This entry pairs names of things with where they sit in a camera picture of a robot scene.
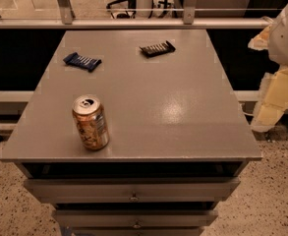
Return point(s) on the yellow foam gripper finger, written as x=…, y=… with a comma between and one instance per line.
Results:
x=272, y=102
x=260, y=41

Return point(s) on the blue rxbar wrapper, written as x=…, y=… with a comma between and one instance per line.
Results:
x=82, y=62

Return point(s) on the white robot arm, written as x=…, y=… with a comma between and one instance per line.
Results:
x=278, y=39

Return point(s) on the black rxbar wrapper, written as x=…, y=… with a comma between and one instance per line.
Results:
x=158, y=49

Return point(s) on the grey drawer cabinet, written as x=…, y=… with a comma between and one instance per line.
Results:
x=170, y=116

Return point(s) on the upper grey drawer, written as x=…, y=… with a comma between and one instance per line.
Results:
x=78, y=191

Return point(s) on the grey drawer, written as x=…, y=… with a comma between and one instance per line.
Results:
x=135, y=219
x=78, y=191

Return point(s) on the black office chair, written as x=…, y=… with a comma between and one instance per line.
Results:
x=128, y=13

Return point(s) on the orange beverage can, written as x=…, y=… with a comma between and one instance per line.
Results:
x=89, y=116

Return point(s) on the metal window railing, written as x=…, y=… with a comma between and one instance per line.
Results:
x=92, y=14

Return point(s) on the lower grey drawer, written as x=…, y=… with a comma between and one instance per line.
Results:
x=135, y=219

